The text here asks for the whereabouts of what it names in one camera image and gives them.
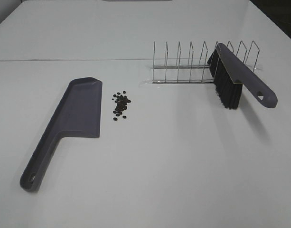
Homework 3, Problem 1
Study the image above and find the grey plastic dustpan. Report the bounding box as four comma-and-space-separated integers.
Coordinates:
19, 77, 103, 192

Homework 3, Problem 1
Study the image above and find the pile of coffee beans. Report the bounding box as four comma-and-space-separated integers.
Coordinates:
112, 90, 131, 121

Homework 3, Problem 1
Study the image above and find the metal wire dish rack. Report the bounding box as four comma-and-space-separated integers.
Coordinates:
140, 40, 262, 85

